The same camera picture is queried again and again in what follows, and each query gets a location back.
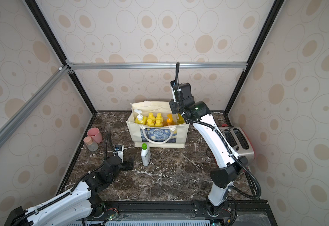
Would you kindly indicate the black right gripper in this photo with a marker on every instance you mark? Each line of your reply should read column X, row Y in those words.
column 174, row 106

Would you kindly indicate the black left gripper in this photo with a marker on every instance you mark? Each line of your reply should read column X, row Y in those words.
column 129, row 166

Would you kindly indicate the white bottle green cap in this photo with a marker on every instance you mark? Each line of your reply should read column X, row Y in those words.
column 145, row 154

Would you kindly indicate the green bottle red cap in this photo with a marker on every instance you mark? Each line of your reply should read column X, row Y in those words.
column 180, row 119

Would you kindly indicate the amber pump soap bottle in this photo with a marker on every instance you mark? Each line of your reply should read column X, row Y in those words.
column 169, row 120

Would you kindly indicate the orange soap bottle back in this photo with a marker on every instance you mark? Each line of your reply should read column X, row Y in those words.
column 151, row 117

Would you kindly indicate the orange soap bottle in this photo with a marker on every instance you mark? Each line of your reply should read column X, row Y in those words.
column 150, row 123
column 158, row 123
column 151, row 117
column 159, row 117

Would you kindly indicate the cream Starry Night tote bag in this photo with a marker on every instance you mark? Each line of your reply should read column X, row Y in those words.
column 172, row 136

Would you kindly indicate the large yellow pump soap bottle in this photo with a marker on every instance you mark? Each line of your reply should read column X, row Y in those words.
column 140, row 119

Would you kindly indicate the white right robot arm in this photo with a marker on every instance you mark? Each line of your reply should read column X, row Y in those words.
column 229, row 163

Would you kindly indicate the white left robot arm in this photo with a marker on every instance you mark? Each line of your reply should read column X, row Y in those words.
column 80, row 201

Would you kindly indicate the pink plastic cup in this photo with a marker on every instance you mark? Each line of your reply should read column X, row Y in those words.
column 95, row 134

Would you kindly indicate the silver aluminium crossbar back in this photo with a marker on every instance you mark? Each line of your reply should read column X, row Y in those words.
column 166, row 65

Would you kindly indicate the silver aluminium crossbar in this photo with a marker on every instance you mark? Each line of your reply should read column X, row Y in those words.
column 11, row 126
column 166, row 65

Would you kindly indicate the red polka dot toaster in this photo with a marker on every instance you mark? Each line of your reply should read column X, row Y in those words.
column 239, row 141

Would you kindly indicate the silver aluminium crossbar left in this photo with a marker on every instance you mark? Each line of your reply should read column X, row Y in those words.
column 11, row 126

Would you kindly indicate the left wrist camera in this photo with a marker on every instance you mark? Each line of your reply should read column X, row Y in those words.
column 118, row 151

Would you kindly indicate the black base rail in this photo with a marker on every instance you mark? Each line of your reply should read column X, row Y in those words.
column 183, row 213

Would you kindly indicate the black corner frame post right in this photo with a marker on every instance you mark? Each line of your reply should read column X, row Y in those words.
column 275, row 9

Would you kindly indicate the black corner frame post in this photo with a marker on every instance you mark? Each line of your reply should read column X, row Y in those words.
column 57, row 47
column 275, row 9

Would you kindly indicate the black corner frame post left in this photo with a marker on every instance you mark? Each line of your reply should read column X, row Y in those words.
column 57, row 47

